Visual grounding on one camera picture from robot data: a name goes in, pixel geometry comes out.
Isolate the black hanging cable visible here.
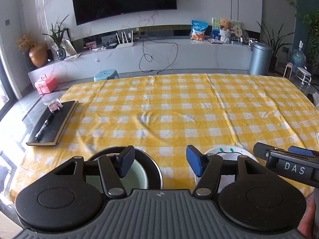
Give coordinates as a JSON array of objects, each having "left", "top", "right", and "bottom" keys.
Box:
[{"left": 138, "top": 35, "right": 179, "bottom": 74}]

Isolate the black pen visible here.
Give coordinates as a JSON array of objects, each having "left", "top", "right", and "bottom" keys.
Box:
[{"left": 35, "top": 113, "right": 54, "bottom": 141}]

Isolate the green ceramic bowl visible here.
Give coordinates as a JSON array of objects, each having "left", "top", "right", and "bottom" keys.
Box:
[{"left": 86, "top": 160, "right": 148, "bottom": 194}]

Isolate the white wifi router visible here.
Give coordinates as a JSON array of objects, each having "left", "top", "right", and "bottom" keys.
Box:
[{"left": 116, "top": 31, "right": 134, "bottom": 49}]

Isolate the blue steel bowl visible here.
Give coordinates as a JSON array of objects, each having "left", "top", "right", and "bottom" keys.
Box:
[{"left": 89, "top": 146, "right": 163, "bottom": 190}]

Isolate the light blue plastic stool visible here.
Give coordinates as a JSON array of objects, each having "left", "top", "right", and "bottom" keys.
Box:
[{"left": 94, "top": 69, "right": 119, "bottom": 81}]

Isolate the person's hand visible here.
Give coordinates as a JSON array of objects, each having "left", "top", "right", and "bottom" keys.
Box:
[{"left": 298, "top": 197, "right": 318, "bottom": 238}]

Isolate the white round stool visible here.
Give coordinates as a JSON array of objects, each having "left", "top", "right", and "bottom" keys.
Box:
[{"left": 294, "top": 67, "right": 312, "bottom": 92}]

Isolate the blue water jug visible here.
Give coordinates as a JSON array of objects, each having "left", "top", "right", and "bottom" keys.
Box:
[{"left": 290, "top": 40, "right": 306, "bottom": 73}]

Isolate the yellow checkered tablecloth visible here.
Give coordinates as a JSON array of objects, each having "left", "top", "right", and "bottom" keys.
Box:
[{"left": 9, "top": 74, "right": 318, "bottom": 200}]

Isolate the potted green plant glass vase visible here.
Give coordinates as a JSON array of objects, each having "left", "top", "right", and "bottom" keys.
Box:
[{"left": 42, "top": 15, "right": 69, "bottom": 61}]

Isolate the white painted plate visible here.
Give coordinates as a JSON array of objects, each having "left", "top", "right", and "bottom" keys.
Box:
[{"left": 204, "top": 145, "right": 258, "bottom": 193}]

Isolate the blue snack bag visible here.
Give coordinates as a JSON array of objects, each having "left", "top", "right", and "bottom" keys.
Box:
[{"left": 190, "top": 20, "right": 208, "bottom": 41}]

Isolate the pink storage box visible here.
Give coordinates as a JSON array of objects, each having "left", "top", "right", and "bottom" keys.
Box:
[{"left": 35, "top": 74, "right": 57, "bottom": 94}]

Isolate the brown teddy bear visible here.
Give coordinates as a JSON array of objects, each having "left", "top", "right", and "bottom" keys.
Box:
[{"left": 220, "top": 19, "right": 231, "bottom": 44}]

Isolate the white marble tv cabinet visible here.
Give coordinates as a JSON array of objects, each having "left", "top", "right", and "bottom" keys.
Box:
[{"left": 28, "top": 38, "right": 251, "bottom": 84}]

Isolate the black notebook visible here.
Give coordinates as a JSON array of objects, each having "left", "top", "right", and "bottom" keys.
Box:
[{"left": 26, "top": 100, "right": 78, "bottom": 146}]

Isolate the grey metal trash can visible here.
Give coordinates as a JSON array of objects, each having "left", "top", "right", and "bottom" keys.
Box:
[{"left": 249, "top": 42, "right": 273, "bottom": 75}]

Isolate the hanging ivy plant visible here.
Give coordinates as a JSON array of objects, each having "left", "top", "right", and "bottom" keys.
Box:
[{"left": 286, "top": 0, "right": 318, "bottom": 68}]

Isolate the copper round vase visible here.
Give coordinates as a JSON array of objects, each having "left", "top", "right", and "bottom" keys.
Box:
[{"left": 29, "top": 43, "right": 48, "bottom": 68}]

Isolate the tall potted floor plant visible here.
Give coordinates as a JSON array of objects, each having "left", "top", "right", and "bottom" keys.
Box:
[{"left": 257, "top": 21, "right": 294, "bottom": 72}]

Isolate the pink clip packet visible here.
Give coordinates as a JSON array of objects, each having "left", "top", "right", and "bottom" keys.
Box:
[{"left": 48, "top": 98, "right": 64, "bottom": 113}]

